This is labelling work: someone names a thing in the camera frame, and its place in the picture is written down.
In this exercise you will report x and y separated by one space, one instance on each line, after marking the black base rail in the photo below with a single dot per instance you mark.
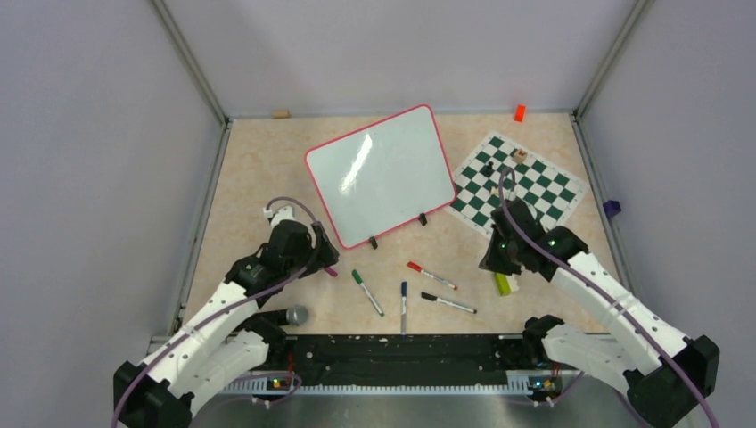
420 364

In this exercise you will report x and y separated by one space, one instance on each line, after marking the green cap whiteboard marker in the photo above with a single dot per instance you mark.
358 279

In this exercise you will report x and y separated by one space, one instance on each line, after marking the orange block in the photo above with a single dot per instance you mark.
520 113

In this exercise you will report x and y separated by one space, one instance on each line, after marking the black cap whiteboard marker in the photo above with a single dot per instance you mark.
431 297

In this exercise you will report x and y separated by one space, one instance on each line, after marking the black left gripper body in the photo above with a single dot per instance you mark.
322 256

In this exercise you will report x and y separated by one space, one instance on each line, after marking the purple block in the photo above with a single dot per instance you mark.
612 208

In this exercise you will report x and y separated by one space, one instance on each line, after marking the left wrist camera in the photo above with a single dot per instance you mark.
274 217

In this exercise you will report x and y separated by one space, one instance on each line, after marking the green white toy brick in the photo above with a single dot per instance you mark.
505 284

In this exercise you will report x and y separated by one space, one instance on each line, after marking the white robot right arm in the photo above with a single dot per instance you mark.
662 373

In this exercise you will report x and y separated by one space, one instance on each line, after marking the wooden cube on chessboard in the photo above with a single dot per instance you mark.
520 156

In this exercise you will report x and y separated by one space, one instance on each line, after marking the pink framed whiteboard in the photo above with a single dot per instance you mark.
379 177

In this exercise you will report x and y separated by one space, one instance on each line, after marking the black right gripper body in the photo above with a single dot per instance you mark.
502 254

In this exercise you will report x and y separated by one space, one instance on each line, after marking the wooden cork piece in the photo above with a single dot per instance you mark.
281 114

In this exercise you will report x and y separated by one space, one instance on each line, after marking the black grey microphone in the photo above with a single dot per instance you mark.
296 315

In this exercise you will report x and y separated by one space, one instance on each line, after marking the green white chessboard mat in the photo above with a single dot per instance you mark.
551 193

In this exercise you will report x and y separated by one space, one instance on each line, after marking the red cap whiteboard marker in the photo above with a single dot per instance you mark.
421 270

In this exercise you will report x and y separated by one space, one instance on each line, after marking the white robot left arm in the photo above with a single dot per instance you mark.
170 386

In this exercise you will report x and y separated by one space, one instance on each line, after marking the blue cap whiteboard marker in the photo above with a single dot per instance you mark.
403 313

